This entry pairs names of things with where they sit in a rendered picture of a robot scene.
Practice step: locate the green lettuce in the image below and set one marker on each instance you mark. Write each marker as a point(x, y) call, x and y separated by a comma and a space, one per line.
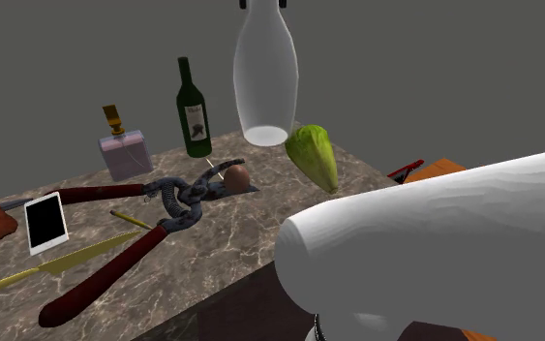
point(313, 153)

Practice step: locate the orange wooden furniture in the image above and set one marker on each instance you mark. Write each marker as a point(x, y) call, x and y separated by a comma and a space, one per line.
point(435, 170)

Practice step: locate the gold knife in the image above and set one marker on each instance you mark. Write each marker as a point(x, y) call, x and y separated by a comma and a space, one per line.
point(78, 255)

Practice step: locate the grey flat blade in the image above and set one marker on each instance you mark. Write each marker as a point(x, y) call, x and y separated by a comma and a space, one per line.
point(15, 204)

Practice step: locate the brown egg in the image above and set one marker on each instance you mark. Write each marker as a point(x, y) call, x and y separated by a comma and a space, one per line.
point(237, 178)

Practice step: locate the green wine bottle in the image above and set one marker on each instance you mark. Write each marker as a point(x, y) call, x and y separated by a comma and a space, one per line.
point(195, 123)

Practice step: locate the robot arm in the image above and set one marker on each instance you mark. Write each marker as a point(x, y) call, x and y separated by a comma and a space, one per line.
point(418, 245)

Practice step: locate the pale thin stick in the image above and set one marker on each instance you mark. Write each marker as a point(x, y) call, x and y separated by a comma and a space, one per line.
point(214, 168)

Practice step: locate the white tablet with black screen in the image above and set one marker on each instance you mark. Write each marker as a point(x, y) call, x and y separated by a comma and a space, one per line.
point(45, 223)

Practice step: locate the red and black tool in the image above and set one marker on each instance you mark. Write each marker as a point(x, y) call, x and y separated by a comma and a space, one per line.
point(406, 168)

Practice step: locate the yellow pencil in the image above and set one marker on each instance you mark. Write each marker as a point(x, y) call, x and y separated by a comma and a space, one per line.
point(130, 219)

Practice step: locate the perfume bottle with gold cap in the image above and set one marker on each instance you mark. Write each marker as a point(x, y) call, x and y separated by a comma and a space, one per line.
point(125, 156)

